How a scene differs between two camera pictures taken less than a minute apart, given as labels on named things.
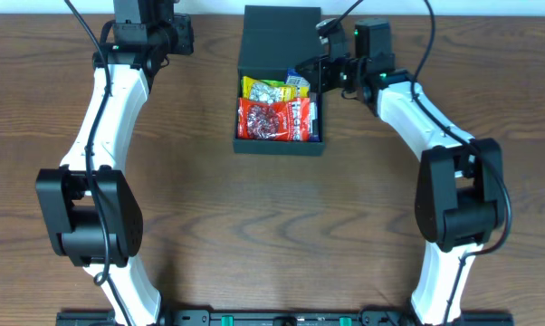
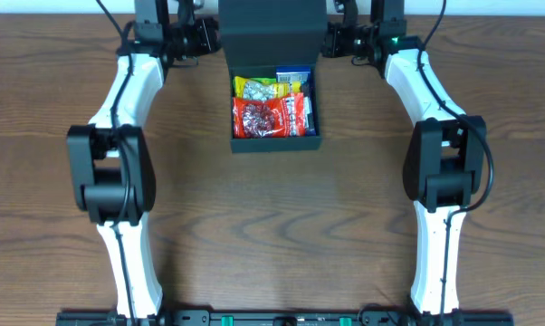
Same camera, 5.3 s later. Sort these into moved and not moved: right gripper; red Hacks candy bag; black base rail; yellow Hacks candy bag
Moved: right gripper; yellow Hacks candy bag
Not moved: red Hacks candy bag; black base rail
